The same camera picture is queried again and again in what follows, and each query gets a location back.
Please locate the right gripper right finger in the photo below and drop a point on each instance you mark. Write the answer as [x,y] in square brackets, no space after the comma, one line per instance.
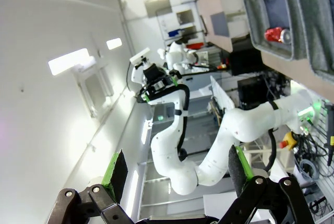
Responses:
[261,203]

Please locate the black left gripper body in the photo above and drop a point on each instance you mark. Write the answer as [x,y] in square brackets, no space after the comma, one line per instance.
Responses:
[157,77]

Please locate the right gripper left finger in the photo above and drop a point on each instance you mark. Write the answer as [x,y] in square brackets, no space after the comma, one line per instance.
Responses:
[114,182]

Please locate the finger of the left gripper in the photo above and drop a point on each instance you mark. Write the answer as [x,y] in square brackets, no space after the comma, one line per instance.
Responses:
[175,79]
[146,98]

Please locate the crushed red drink can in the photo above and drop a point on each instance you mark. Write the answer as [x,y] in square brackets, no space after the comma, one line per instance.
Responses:
[272,34]

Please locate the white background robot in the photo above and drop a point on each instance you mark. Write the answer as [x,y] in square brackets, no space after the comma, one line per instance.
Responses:
[177,57]

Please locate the red storage bin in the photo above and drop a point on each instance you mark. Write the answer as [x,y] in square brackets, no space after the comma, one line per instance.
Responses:
[195,45]

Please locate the blue storage bin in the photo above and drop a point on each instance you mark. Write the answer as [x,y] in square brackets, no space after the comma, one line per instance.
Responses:
[174,33]

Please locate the white partition board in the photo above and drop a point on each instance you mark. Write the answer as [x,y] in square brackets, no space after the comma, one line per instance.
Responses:
[221,93]

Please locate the white ceiling air unit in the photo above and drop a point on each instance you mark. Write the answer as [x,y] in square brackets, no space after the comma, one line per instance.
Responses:
[96,91]

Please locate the small ceiling light panel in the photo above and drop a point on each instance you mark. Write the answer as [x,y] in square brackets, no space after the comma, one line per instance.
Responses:
[114,44]

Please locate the yellow emergency stop button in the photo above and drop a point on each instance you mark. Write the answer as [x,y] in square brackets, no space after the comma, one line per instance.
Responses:
[289,138]

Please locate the black computer case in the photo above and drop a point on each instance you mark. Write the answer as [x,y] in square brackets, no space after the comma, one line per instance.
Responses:
[245,63]

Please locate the white shelf cabinet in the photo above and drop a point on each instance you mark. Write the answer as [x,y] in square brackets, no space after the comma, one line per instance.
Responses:
[188,7]

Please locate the black equipment box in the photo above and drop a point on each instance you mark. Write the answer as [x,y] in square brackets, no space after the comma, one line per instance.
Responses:
[250,91]

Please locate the large ceiling light panel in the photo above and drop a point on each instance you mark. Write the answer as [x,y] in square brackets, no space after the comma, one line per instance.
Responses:
[66,62]

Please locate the grey fabric basket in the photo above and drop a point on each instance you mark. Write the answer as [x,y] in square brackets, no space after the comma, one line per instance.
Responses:
[310,25]
[257,12]

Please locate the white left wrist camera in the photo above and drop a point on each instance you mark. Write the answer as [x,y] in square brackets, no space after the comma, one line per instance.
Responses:
[139,55]

